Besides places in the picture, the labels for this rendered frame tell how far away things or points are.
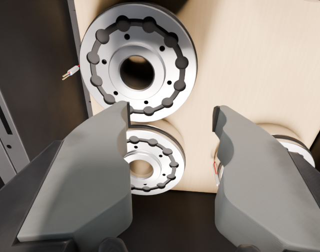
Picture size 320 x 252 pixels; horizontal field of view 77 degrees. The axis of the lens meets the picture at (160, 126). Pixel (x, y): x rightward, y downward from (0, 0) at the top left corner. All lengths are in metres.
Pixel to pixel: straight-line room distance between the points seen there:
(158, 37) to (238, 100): 0.11
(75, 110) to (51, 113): 0.04
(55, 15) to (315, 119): 0.27
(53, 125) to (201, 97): 0.15
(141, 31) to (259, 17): 0.10
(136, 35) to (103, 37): 0.03
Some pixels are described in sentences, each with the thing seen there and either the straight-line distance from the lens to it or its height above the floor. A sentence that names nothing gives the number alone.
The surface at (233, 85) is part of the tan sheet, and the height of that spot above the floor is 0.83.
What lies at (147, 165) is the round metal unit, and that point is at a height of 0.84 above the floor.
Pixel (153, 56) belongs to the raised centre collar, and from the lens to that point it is 0.17.
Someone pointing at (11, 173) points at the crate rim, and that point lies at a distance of 0.19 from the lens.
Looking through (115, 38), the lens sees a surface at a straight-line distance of 0.18.
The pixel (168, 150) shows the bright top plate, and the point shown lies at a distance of 0.22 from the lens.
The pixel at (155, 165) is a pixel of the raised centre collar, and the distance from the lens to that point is 0.23.
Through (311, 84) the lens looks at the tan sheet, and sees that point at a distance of 0.26.
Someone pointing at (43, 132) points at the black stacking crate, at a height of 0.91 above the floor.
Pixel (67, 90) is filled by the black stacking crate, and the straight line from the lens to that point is 0.21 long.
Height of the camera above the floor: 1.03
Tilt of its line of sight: 57 degrees down
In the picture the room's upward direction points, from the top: 173 degrees counter-clockwise
